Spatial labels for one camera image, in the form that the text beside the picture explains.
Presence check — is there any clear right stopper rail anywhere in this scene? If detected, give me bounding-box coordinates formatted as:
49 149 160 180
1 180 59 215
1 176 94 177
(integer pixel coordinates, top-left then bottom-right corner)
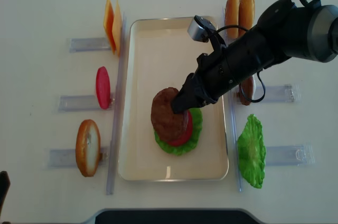
221 7 243 192

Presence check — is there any cream metal tray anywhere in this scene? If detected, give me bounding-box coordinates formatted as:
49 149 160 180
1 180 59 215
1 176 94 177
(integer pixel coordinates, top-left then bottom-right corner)
118 17 229 181

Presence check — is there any front bun slice right rack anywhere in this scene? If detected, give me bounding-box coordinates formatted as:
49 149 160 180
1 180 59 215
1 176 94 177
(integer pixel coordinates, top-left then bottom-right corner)
238 0 255 30

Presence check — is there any clear patty rack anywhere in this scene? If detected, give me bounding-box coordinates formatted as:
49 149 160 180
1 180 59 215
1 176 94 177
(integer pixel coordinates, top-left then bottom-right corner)
233 84 301 105

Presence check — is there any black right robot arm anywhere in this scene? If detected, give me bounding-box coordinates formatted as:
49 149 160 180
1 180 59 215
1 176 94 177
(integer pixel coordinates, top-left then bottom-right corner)
171 0 337 114

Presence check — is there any clear left stopper rail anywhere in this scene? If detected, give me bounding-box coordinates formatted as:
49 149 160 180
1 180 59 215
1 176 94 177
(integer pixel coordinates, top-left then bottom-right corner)
106 13 127 195

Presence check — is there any orange cheese slice outer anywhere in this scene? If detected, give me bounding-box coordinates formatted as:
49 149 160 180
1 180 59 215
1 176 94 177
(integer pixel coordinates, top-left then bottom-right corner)
103 0 116 53

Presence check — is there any bun slice left rack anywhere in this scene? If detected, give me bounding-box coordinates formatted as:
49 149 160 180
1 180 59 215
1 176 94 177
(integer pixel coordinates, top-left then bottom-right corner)
76 119 101 177

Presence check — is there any clear tomato rack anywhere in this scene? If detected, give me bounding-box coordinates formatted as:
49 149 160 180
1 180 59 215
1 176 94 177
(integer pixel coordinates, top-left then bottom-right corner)
58 95 102 112

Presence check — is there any black object bottom edge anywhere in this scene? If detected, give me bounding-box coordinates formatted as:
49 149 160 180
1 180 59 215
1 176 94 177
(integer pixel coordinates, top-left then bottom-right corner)
95 210 258 224

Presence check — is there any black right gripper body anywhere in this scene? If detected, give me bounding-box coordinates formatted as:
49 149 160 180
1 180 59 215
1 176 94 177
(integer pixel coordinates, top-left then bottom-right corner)
180 52 238 107

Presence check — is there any brown meat patty in rack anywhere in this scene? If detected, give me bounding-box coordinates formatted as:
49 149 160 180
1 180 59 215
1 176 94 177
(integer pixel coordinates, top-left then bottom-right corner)
239 76 256 106

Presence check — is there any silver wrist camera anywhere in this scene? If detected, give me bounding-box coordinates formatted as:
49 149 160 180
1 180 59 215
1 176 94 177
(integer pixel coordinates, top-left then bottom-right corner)
187 15 216 43

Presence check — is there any green lettuce leaf on tray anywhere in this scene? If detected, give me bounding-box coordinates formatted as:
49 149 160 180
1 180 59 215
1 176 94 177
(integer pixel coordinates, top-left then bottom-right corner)
154 108 203 156

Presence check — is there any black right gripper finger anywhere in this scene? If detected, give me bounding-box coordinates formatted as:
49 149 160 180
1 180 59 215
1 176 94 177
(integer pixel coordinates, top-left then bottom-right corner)
171 90 201 114

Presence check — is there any green lettuce leaf in rack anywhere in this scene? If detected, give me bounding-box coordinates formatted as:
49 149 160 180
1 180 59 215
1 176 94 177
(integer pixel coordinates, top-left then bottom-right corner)
237 114 267 189

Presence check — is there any bun slice rack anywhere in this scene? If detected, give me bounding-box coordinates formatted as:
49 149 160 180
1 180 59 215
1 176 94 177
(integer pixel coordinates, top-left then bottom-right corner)
238 0 255 30
225 0 239 39
76 119 101 177

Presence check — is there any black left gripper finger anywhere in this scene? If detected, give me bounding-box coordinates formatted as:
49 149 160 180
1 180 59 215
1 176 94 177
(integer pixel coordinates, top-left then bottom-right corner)
0 171 11 210

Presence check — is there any clear stopper rail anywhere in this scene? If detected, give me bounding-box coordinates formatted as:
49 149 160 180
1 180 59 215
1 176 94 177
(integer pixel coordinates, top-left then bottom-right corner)
106 13 127 195
221 7 243 192

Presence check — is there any red tomato slice in rack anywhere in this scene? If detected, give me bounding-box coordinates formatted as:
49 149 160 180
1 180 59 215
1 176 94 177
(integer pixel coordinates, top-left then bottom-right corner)
96 67 111 109

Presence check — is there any clear cheese rack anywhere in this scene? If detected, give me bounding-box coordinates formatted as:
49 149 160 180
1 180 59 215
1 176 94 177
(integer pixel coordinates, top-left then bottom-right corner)
67 38 111 53

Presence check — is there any clear lettuce rack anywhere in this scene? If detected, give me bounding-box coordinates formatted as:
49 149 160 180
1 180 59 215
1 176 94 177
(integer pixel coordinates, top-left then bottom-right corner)
266 144 315 166

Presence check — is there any red tomato slice on tray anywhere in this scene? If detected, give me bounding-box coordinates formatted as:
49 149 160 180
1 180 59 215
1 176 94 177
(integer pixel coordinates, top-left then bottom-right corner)
168 111 193 147

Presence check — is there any rear bun slice right rack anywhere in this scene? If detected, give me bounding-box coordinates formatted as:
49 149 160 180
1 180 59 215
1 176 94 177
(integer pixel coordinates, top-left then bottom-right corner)
225 0 239 39

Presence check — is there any brown meat patty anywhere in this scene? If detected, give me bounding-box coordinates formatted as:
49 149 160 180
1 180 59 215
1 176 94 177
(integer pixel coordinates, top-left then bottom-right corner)
151 87 189 143
239 76 256 106

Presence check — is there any orange cheese slice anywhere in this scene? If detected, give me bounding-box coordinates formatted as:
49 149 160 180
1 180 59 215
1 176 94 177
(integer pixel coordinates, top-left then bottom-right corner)
112 0 123 56
103 0 116 53

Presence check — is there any orange cheese slice inner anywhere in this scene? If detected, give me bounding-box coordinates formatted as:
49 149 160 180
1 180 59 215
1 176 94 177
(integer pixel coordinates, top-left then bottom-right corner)
112 0 123 56

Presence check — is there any clear bun rack left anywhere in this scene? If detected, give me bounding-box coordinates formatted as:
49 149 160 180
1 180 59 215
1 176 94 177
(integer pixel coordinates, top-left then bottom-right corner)
47 147 109 169

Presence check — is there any black camera cable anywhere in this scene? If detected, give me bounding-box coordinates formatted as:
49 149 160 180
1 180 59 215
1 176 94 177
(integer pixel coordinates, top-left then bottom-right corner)
208 24 267 103

